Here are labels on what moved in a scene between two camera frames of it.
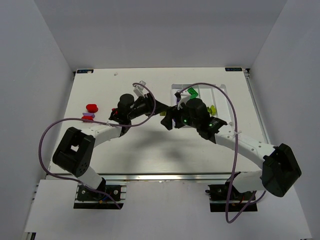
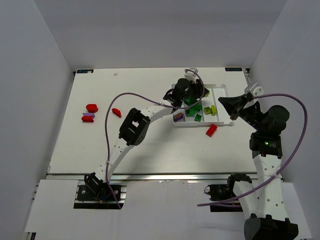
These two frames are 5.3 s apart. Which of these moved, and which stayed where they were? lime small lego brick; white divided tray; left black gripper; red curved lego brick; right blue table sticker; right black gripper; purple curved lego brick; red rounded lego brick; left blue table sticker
Moved: left black gripper; right black gripper; lime small lego brick
Stayed: red curved lego brick; right blue table sticker; left blue table sticker; purple curved lego brick; white divided tray; red rounded lego brick
